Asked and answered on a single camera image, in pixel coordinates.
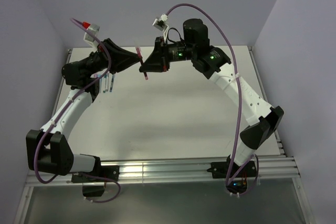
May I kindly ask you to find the red gel pen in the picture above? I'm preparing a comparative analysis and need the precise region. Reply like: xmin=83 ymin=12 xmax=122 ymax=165
xmin=135 ymin=47 xmax=149 ymax=80

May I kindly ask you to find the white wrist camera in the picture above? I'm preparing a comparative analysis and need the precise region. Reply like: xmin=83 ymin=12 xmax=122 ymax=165
xmin=82 ymin=22 xmax=100 ymax=49
xmin=152 ymin=14 xmax=169 ymax=41

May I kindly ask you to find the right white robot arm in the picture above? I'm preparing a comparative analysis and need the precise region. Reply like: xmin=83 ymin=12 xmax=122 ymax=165
xmin=140 ymin=14 xmax=284 ymax=177

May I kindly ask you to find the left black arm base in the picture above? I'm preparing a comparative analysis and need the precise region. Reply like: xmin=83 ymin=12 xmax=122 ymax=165
xmin=71 ymin=165 xmax=121 ymax=203

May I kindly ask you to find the aluminium frame rail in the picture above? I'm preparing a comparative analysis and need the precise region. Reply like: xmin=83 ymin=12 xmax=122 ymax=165
xmin=26 ymin=155 xmax=301 ymax=187

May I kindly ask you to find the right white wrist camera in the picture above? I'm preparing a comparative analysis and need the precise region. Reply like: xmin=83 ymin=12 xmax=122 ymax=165
xmin=152 ymin=14 xmax=169 ymax=41

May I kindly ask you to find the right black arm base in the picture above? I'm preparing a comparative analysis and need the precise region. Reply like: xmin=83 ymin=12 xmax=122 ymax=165
xmin=206 ymin=158 xmax=258 ymax=196

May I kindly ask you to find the white teal marker pen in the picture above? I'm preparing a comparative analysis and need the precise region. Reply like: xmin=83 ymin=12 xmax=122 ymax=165
xmin=102 ymin=74 xmax=108 ymax=93

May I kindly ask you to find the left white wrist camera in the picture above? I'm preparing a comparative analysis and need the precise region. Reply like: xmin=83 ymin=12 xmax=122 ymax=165
xmin=82 ymin=22 xmax=100 ymax=49

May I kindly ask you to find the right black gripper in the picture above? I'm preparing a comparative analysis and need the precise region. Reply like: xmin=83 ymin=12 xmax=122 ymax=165
xmin=139 ymin=36 xmax=195 ymax=73

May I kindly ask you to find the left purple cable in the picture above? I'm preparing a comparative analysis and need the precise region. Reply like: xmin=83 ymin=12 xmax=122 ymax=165
xmin=34 ymin=17 xmax=121 ymax=204

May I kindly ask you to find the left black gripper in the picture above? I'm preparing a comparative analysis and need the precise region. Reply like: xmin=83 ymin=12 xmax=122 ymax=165
xmin=81 ymin=38 xmax=142 ymax=77

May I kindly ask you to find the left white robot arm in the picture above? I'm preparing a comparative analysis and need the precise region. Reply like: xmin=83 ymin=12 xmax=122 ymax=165
xmin=26 ymin=39 xmax=141 ymax=184

